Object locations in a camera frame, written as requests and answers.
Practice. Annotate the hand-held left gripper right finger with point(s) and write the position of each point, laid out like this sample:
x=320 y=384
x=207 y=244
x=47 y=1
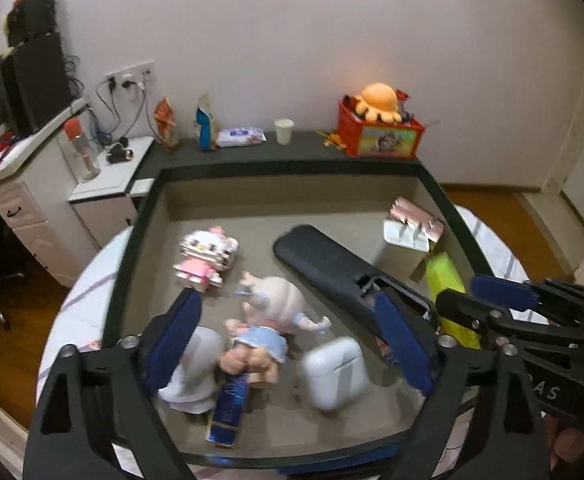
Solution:
x=404 y=345

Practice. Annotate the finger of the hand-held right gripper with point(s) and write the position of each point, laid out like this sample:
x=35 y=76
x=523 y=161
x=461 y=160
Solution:
x=472 y=310
x=502 y=292

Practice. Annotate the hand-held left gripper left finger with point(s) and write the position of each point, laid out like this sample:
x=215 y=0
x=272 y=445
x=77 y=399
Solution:
x=174 y=345

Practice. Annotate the yellow highlighter box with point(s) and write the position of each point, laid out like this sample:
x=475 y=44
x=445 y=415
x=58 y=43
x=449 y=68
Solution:
x=444 y=275

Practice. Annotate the white charger plug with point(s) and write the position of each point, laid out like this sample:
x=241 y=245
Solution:
x=397 y=235

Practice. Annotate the baby doll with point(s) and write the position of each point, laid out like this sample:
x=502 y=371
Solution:
x=277 y=300

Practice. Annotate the black remote control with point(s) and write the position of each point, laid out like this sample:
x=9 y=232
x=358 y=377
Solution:
x=322 y=260

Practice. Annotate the person's right hand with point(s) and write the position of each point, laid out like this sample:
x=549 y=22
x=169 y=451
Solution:
x=569 y=447

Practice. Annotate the white cup in tray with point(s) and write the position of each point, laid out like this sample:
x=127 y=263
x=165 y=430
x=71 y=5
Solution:
x=196 y=375

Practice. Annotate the white earbuds case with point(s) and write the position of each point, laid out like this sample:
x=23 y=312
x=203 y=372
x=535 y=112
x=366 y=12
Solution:
x=334 y=372

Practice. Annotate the pink white block cat toy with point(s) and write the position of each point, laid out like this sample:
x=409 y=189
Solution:
x=204 y=257

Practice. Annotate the white nightstand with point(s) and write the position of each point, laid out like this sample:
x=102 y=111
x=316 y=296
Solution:
x=104 y=205

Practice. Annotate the red printed storage box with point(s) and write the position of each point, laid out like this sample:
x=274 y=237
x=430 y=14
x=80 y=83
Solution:
x=382 y=140

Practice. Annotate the small black device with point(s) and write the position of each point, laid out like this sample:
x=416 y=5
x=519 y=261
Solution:
x=119 y=154

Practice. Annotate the white desk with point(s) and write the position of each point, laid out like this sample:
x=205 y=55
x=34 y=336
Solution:
x=26 y=210

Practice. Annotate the clear bottle with red cap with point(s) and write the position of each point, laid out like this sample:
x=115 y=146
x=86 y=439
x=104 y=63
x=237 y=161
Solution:
x=82 y=152

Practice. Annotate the white tissue pack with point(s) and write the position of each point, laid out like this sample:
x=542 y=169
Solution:
x=239 y=136

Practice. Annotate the blue white snack pack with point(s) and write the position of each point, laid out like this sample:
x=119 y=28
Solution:
x=205 y=127

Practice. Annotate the dark headboard shelf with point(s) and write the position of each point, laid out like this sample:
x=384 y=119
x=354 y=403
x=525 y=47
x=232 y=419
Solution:
x=297 y=152

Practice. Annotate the orange snack pack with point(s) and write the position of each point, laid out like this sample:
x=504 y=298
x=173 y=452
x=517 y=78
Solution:
x=166 y=122

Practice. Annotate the orange octopus plush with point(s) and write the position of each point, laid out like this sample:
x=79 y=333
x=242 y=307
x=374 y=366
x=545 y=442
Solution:
x=379 y=100

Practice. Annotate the white paper cup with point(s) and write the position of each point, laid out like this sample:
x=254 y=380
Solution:
x=283 y=132

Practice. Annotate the black speaker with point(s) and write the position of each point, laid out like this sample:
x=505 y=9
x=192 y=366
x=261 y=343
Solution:
x=36 y=85

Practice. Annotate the white wall socket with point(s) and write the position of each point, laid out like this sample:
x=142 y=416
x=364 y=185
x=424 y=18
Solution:
x=131 y=74

